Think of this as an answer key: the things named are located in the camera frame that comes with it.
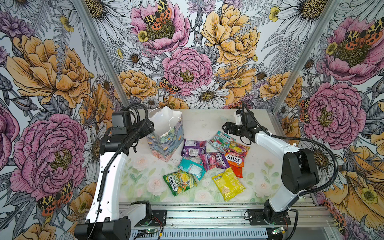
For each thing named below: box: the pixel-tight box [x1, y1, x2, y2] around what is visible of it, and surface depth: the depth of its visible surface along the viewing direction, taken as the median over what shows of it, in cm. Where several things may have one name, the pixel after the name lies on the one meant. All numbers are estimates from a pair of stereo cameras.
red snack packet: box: [229, 163, 243, 178], surface depth 91 cm
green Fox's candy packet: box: [162, 170, 198, 197], surface depth 85 cm
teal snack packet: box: [178, 155, 206, 181], surface depth 89 cm
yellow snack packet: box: [211, 167, 246, 202], surface depth 84 cm
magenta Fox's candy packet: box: [199, 152, 230, 171], surface depth 93 cm
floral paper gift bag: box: [146, 106, 185, 162], surface depth 87 cm
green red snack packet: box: [208, 130, 237, 155], surface depth 101 cm
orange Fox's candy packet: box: [225, 141, 251, 168], surface depth 96 cm
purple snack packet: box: [181, 138, 207, 157], surface depth 99 cm
